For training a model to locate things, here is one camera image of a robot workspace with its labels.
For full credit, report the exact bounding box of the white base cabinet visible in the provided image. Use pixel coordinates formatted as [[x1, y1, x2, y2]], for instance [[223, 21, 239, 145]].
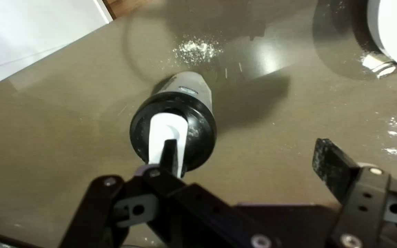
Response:
[[0, 0, 115, 92]]

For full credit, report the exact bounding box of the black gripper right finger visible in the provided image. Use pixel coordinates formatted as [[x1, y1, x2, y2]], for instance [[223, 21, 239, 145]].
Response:
[[312, 136, 397, 248]]

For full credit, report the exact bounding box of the short clear shaker bottle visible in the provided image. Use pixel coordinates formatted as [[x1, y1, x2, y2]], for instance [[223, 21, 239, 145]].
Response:
[[151, 69, 216, 121]]

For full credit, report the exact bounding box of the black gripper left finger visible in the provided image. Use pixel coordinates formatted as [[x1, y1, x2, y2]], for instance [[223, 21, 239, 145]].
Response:
[[60, 139, 283, 248]]

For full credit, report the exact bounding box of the black bottle lid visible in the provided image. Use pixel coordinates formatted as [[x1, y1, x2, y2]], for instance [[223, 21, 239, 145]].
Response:
[[130, 89, 218, 179]]

